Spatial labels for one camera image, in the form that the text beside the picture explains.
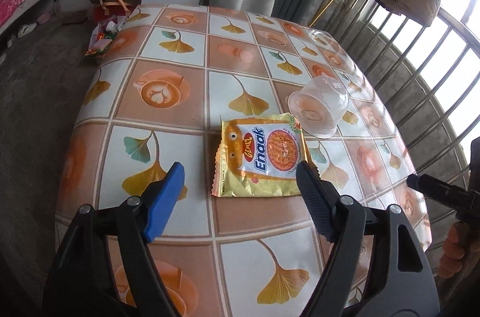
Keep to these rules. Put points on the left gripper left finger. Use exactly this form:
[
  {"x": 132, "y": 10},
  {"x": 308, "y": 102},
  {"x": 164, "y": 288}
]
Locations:
[{"x": 103, "y": 265}]

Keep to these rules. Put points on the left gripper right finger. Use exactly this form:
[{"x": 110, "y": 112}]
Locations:
[{"x": 399, "y": 281}]

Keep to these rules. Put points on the clear plastic cup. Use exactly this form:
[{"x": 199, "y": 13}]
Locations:
[{"x": 319, "y": 106}]

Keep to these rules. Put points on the yellow Enaak snack packet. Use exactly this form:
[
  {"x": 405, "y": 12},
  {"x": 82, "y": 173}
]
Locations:
[{"x": 258, "y": 157}]

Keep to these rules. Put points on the person right hand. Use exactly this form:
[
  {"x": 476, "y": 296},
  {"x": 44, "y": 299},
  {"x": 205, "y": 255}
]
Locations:
[{"x": 450, "y": 262}]

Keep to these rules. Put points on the metal balcony railing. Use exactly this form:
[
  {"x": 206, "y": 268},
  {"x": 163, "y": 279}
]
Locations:
[{"x": 426, "y": 79}]

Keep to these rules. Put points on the patterned plastic tablecloth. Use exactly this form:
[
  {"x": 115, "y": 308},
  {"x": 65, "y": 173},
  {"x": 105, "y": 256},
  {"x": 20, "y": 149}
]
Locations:
[{"x": 170, "y": 79}]

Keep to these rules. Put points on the colourful snack bag on floor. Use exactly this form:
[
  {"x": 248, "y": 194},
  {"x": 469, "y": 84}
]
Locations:
[{"x": 103, "y": 35}]

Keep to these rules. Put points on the yellow broom handle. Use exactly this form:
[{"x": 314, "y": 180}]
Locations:
[{"x": 322, "y": 9}]

